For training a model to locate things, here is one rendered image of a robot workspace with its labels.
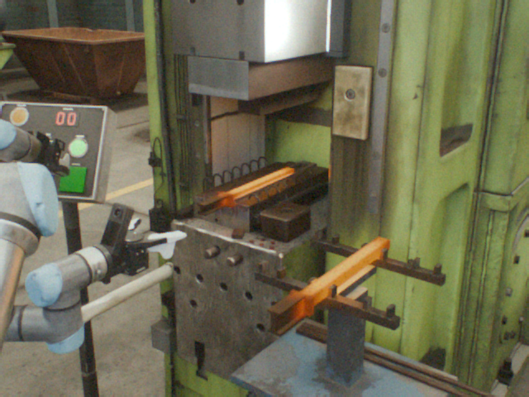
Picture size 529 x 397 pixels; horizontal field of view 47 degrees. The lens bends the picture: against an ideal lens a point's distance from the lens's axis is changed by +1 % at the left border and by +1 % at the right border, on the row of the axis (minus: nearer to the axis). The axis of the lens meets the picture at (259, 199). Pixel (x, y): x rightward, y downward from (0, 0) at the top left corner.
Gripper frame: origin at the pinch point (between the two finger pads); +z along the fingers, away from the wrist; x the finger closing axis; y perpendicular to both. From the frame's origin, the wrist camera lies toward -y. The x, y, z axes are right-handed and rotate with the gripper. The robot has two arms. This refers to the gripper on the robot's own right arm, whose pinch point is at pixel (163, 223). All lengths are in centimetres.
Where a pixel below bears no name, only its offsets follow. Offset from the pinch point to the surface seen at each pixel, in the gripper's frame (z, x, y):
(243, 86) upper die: 23.9, 6.0, -30.1
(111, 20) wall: 608, -719, 16
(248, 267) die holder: 17.8, 11.9, 15.2
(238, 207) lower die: 23.8, 4.0, 2.1
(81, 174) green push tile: 9.4, -41.8, -2.1
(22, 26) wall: 496, -800, 25
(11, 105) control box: 8, -70, -19
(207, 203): 14.6, 1.1, -1.0
